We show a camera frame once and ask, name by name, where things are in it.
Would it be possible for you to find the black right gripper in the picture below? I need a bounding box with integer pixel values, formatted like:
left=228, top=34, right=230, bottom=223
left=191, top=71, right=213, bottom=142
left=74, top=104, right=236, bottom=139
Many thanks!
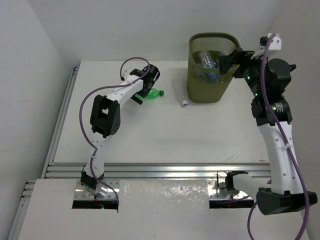
left=217, top=47, right=271, bottom=96

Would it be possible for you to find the clear unlabelled bottle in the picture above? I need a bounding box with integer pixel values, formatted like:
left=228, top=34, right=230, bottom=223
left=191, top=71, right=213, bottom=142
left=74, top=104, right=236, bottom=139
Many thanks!
left=219, top=49, right=230, bottom=56

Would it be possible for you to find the green plastic bottle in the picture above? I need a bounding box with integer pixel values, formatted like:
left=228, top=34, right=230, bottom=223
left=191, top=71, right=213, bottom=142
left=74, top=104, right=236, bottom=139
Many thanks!
left=135, top=87, right=165, bottom=100

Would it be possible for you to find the clear bottle blue label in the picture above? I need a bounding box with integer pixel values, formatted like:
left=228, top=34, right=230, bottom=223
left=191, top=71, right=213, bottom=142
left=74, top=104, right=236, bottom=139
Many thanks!
left=198, top=50, right=218, bottom=69

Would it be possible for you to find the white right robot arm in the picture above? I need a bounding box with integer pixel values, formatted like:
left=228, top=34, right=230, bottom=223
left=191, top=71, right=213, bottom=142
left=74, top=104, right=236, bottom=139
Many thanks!
left=217, top=48, right=318, bottom=215

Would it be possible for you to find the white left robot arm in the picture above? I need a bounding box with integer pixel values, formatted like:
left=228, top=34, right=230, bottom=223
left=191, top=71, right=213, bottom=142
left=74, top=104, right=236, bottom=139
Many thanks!
left=79, top=64, right=160, bottom=198

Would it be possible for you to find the olive green mesh bin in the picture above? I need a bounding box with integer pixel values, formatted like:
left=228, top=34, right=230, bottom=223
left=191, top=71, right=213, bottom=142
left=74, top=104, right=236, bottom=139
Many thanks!
left=186, top=32, right=240, bottom=104

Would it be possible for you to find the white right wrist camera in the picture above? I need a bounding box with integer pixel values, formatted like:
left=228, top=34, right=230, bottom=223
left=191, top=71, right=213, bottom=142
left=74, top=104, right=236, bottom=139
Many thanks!
left=250, top=33, right=282, bottom=60

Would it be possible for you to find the aluminium frame rail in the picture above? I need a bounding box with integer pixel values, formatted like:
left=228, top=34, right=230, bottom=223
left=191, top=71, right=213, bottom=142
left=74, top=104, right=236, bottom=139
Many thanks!
left=23, top=63, right=300, bottom=201

